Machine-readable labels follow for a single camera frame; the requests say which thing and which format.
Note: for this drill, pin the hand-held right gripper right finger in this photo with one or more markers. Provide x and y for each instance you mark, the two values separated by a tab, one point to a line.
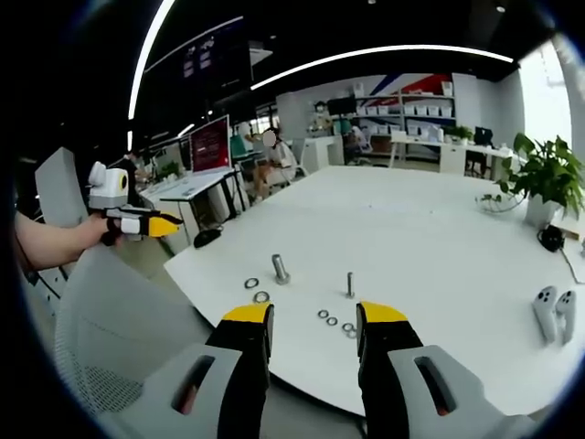
388	366

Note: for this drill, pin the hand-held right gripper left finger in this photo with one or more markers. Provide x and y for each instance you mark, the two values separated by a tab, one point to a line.
237	366

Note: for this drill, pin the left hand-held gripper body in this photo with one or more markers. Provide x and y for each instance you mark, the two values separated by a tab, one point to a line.
107	192

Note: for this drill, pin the small metal washer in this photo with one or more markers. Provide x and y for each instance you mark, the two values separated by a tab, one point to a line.
320	313
328	320
345	328

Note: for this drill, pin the large metal washer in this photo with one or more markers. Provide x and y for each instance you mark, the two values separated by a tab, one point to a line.
246	283
257	297

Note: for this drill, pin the small threaded stud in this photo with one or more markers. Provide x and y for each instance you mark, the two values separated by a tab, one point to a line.
350	285

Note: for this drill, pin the large threaded stud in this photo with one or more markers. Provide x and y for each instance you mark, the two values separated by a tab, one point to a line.
280	270

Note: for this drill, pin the person's left hand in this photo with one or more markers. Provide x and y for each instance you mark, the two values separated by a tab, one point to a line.
98	228

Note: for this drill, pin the grey chair backrest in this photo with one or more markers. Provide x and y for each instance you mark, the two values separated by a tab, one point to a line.
59	183

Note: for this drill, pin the black computer mouse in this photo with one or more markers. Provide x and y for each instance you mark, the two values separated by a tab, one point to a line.
206	238

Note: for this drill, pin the white office desk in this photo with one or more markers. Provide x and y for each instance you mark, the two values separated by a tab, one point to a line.
196	185

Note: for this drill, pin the grey mesh office chair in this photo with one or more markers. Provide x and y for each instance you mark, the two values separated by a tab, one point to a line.
123	311

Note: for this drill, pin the monitor with red screen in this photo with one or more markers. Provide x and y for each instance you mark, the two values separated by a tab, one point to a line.
209	144

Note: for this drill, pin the curved ceiling light strip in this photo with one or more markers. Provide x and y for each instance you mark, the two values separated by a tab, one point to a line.
388	51
146	55

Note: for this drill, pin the white handheld controller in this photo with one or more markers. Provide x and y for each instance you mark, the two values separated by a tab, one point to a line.
566	315
546	315

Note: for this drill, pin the white cabinet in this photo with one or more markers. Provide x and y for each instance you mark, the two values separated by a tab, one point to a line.
322	153

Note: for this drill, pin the black round device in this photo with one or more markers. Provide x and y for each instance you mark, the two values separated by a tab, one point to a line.
552	238

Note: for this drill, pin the long white workbench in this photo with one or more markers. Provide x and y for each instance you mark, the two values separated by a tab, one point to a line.
457	151

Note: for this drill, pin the small potted plant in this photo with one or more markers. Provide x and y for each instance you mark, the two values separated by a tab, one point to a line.
459	133

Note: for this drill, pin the potted green plant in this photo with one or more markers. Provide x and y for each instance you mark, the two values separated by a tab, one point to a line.
546	178

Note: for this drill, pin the black bag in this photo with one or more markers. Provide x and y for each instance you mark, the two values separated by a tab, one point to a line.
483	136

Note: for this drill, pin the white storage shelf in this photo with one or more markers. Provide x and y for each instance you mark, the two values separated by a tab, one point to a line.
411	112

